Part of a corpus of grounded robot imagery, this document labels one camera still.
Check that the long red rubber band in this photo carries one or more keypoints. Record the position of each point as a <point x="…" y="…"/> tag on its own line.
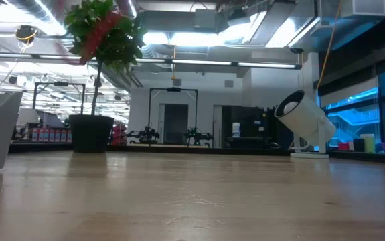
<point x="100" y="31"/>

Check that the black background robot arm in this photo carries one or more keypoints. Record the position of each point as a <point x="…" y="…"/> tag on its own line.
<point x="197" y="135"/>
<point x="145" y="135"/>

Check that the grey door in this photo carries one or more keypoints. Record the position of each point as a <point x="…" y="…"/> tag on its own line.
<point x="175" y="124"/>

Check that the white plastic tub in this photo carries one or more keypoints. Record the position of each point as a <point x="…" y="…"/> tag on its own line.
<point x="236" y="130"/>

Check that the long ceiling light bar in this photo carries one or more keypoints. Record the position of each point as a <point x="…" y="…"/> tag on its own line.
<point x="195" y="62"/>

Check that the black cabinet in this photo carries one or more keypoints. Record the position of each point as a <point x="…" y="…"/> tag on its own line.
<point x="252" y="120"/>

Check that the red stacked crates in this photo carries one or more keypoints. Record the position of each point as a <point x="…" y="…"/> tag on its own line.
<point x="119" y="134"/>

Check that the green plant in black pot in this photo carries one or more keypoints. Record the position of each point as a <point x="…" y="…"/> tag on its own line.
<point x="90" y="134"/>

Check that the white spotlight lamp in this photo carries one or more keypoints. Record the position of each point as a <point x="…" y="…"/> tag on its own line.
<point x="307" y="120"/>

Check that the row of red boxes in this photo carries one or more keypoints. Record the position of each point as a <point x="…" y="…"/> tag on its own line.
<point x="51" y="135"/>

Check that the grey open laptop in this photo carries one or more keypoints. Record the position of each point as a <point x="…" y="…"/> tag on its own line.
<point x="50" y="118"/>

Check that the red block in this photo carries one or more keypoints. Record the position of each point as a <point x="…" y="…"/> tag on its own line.
<point x="343" y="147"/>

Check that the white block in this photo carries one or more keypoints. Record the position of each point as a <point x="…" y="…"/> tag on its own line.
<point x="351" y="146"/>

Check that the white table lamp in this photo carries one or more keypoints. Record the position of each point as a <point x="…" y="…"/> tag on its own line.
<point x="28" y="115"/>

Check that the black cup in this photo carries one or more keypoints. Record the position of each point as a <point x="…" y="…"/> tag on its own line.
<point x="358" y="145"/>

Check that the yellow-green cup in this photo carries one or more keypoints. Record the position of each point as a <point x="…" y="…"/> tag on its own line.
<point x="369" y="144"/>

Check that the tall black frame station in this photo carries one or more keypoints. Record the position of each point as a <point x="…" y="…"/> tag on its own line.
<point x="173" y="89"/>

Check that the dark security camera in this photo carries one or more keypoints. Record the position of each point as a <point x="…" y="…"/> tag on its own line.
<point x="296" y="50"/>

